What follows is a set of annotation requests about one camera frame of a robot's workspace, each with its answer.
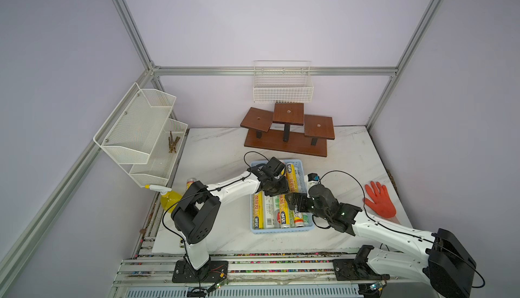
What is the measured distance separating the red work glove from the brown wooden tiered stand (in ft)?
0.97

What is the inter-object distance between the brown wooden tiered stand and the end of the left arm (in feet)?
0.95

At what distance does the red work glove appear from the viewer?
2.94ft

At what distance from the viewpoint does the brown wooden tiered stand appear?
98 cm

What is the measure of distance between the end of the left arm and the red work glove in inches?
17.6

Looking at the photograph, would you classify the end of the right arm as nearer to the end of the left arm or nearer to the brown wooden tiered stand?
the end of the left arm

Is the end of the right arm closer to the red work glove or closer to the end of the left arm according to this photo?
the end of the left arm

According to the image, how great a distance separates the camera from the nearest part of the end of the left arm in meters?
0.65

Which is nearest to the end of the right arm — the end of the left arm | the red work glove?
the end of the left arm
